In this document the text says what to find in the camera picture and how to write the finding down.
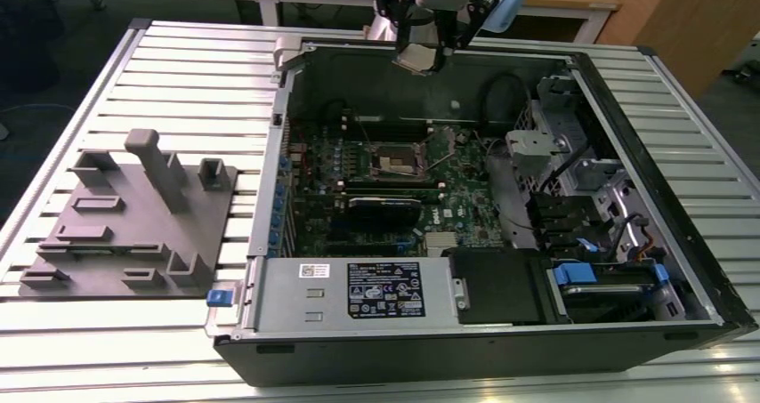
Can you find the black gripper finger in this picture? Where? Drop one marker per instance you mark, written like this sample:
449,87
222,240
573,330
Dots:
452,42
405,34

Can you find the CPU socket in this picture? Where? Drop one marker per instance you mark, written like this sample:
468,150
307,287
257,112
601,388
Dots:
375,177

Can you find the pale blue teach pendant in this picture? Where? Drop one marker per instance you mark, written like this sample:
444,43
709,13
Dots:
510,7

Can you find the silver metal drive cage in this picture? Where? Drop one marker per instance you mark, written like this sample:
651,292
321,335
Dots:
534,147

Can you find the green motherboard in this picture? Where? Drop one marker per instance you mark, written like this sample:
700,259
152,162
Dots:
469,198

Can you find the wooden cabinet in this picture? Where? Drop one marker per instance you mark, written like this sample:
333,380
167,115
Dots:
688,29

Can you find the silver chipset heatsink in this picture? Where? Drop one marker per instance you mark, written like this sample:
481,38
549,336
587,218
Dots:
444,239

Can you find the black plastic drive bay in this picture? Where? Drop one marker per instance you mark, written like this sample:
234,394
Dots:
564,220

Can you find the hard disk in blue carrier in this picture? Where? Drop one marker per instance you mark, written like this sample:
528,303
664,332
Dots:
571,273

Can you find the silver power supply unit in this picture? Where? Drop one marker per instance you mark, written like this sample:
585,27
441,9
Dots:
285,296

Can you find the grey parts rack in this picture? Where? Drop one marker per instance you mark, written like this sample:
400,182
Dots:
136,225

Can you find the blue case latch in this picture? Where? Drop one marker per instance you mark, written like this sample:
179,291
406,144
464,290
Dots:
218,297

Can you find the black open PC case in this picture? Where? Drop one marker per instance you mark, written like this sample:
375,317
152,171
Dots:
416,358

